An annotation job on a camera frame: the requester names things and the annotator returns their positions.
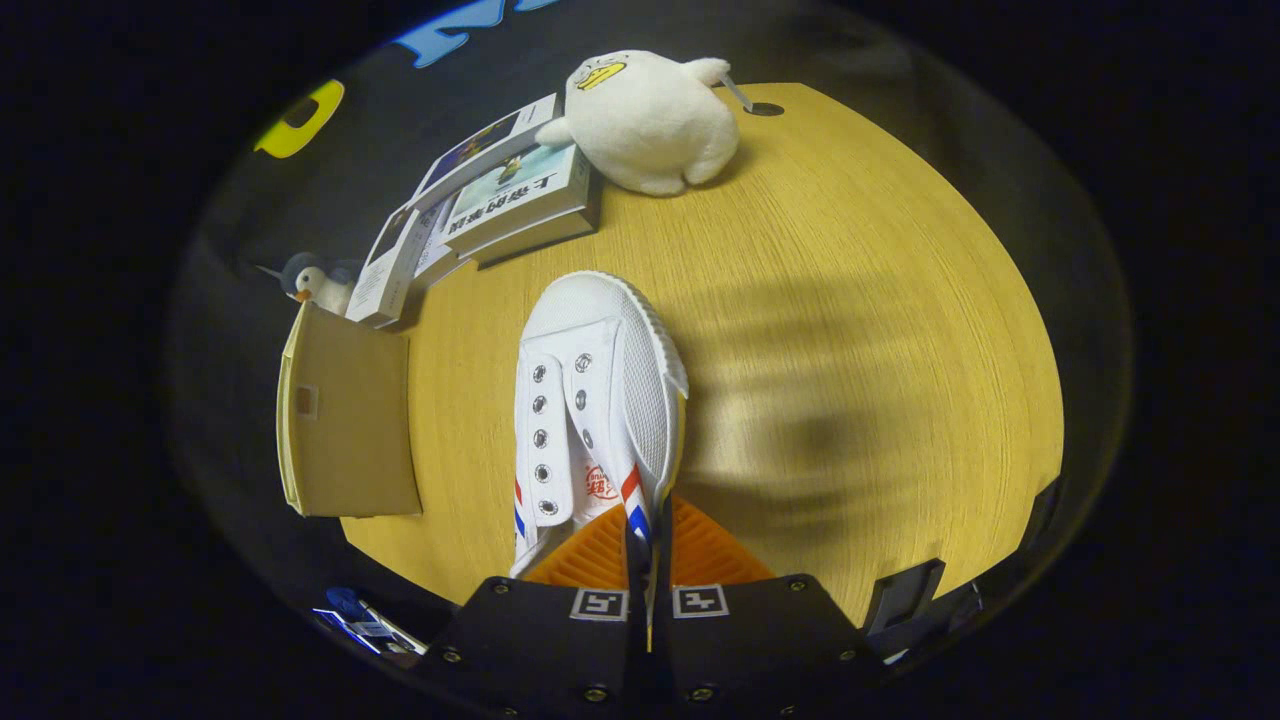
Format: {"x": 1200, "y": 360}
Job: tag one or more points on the beige fabric storage box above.
{"x": 350, "y": 430}

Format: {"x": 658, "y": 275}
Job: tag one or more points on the black desk grommet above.
{"x": 765, "y": 109}

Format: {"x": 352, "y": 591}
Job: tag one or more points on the white canvas shoe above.
{"x": 620, "y": 400}

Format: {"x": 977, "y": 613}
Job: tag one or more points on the blue lit screen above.
{"x": 365, "y": 632}

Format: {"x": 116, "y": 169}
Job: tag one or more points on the black rectangular object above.
{"x": 905, "y": 595}

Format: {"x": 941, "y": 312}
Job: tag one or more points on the book with blue picture cover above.
{"x": 480, "y": 150}

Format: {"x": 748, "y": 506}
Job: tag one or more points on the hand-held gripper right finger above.
{"x": 760, "y": 640}

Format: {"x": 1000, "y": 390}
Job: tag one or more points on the book with pale green cover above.
{"x": 510, "y": 195}

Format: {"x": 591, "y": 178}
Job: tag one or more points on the white book with portrait cover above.
{"x": 385, "y": 275}

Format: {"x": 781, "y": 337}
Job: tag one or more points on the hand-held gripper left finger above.
{"x": 540, "y": 640}

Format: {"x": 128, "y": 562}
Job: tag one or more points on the small blue object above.
{"x": 345, "y": 600}

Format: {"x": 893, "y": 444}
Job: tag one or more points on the dark cover book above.
{"x": 540, "y": 240}

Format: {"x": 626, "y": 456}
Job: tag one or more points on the white duck plush toy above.
{"x": 650, "y": 125}

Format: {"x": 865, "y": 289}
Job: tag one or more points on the grey penguin plush toy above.
{"x": 320, "y": 285}

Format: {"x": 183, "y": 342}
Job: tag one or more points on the thin white printed book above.
{"x": 440, "y": 262}

